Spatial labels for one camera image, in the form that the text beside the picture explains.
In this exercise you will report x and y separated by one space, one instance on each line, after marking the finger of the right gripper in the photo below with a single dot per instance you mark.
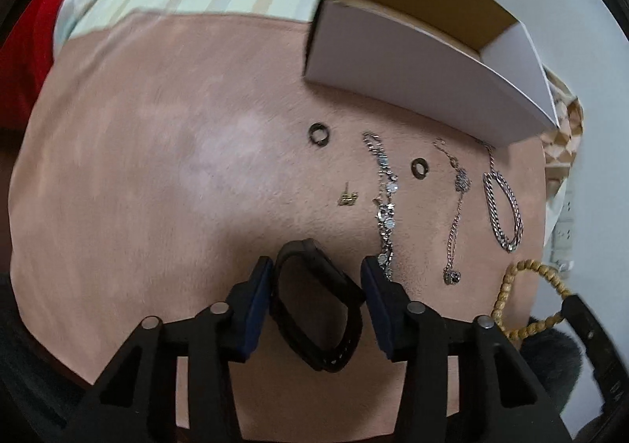
609 372

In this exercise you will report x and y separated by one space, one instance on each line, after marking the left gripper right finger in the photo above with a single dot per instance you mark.
464 382

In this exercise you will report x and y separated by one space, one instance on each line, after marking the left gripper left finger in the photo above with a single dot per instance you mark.
133 399

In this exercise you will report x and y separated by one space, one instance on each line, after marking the black smart watch band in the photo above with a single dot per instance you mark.
316 306

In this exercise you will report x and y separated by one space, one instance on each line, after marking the geometric beige patterned cloth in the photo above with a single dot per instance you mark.
561 146

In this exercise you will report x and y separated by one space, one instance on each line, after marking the pink suede table cloth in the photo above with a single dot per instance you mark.
166 154

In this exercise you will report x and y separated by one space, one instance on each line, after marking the small gold earring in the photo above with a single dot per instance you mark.
347 197

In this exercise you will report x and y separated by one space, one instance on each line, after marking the red blanket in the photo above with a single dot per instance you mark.
26 56

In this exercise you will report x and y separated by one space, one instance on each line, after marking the white cardboard box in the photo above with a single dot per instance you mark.
469 64

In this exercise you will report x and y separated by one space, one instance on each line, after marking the white wall socket strip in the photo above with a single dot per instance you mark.
560 230

